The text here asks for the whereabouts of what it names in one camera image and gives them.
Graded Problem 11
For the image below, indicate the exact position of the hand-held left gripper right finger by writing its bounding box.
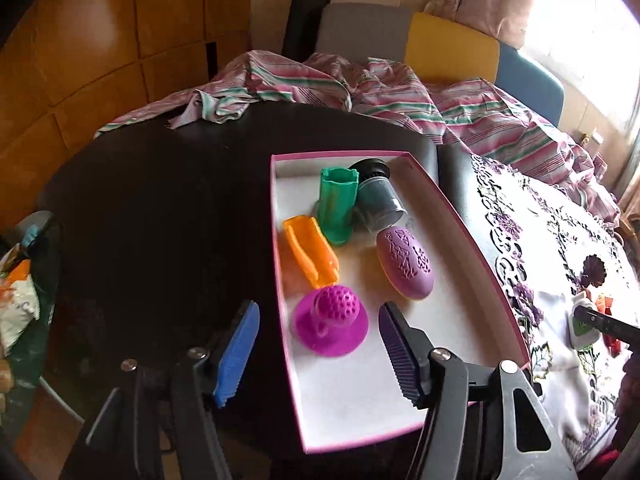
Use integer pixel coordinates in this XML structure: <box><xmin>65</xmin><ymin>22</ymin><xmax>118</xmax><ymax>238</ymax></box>
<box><xmin>378</xmin><ymin>301</ymin><xmax>581</xmax><ymax>480</ymax></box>

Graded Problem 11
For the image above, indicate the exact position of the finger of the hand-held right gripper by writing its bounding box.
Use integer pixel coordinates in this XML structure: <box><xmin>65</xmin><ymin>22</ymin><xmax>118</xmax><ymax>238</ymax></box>
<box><xmin>574</xmin><ymin>306</ymin><xmax>640</xmax><ymax>346</ymax></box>

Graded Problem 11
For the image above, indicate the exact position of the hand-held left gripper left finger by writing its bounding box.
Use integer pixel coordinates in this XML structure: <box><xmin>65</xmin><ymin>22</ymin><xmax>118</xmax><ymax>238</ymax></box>
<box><xmin>60</xmin><ymin>300</ymin><xmax>261</xmax><ymax>480</ymax></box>

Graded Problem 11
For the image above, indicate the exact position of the white green bottle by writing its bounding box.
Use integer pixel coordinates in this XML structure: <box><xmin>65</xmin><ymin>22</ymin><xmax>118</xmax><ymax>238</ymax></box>
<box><xmin>570</xmin><ymin>294</ymin><xmax>608</xmax><ymax>352</ymax></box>

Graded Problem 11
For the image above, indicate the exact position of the pink-rimmed white tray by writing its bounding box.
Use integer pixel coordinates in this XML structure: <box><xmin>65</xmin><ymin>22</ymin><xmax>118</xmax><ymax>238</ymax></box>
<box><xmin>270</xmin><ymin>150</ymin><xmax>532</xmax><ymax>455</ymax></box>

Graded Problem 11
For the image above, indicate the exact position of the magenta toy cup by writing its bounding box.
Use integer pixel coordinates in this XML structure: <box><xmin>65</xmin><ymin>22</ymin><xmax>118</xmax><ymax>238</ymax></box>
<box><xmin>292</xmin><ymin>284</ymin><xmax>371</xmax><ymax>358</ymax></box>

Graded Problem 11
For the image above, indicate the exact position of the purple oval toy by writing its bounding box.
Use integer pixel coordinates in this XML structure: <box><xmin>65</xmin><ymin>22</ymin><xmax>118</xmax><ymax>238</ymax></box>
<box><xmin>375</xmin><ymin>226</ymin><xmax>435</xmax><ymax>302</ymax></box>

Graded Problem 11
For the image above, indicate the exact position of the orange toy scoop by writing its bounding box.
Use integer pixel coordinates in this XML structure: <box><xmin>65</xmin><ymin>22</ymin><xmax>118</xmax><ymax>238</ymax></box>
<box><xmin>282</xmin><ymin>215</ymin><xmax>341</xmax><ymax>290</ymax></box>

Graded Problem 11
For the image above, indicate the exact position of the grey cylinder container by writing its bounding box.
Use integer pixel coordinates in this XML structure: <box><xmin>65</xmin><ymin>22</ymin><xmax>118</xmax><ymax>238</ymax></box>
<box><xmin>347</xmin><ymin>157</ymin><xmax>407</xmax><ymax>233</ymax></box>

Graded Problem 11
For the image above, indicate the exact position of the green castle tower toy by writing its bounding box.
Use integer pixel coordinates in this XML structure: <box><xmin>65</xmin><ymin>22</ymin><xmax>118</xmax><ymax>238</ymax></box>
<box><xmin>316</xmin><ymin>166</ymin><xmax>361</xmax><ymax>247</ymax></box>

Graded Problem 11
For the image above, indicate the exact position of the dark shell-shaped toy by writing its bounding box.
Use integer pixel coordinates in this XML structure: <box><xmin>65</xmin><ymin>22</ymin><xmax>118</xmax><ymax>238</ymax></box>
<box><xmin>580</xmin><ymin>255</ymin><xmax>608</xmax><ymax>288</ymax></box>

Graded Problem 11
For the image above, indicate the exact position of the white embroidered floral tablecloth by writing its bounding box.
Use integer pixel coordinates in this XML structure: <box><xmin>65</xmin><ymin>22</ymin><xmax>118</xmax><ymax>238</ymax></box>
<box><xmin>470</xmin><ymin>152</ymin><xmax>640</xmax><ymax>473</ymax></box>

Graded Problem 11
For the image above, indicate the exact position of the round glass side table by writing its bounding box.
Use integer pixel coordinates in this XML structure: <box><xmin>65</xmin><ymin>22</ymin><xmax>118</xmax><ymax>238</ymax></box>
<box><xmin>0</xmin><ymin>210</ymin><xmax>86</xmax><ymax>426</ymax></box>

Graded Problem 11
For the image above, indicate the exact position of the orange white snack packet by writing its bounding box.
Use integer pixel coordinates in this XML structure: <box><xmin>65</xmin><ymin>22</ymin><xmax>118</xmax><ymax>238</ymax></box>
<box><xmin>0</xmin><ymin>260</ymin><xmax>43</xmax><ymax>356</ymax></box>

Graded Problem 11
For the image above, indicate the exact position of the pink striped blanket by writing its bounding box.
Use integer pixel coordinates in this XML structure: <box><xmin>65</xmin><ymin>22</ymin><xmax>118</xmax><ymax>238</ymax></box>
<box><xmin>94</xmin><ymin>50</ymin><xmax>623</xmax><ymax>231</ymax></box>

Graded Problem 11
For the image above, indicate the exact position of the grey yellow blue headboard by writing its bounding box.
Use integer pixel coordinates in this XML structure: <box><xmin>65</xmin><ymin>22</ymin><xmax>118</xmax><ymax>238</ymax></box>
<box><xmin>315</xmin><ymin>2</ymin><xmax>566</xmax><ymax>128</ymax></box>

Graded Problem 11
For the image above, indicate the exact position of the wooden wardrobe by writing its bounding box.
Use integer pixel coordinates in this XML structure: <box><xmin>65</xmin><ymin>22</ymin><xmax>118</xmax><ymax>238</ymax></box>
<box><xmin>0</xmin><ymin>0</ymin><xmax>253</xmax><ymax>241</ymax></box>

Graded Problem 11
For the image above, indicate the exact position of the black rolled mat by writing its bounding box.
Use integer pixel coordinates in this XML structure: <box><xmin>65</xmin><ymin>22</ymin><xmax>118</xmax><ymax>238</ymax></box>
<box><xmin>281</xmin><ymin>0</ymin><xmax>333</xmax><ymax>61</ymax></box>

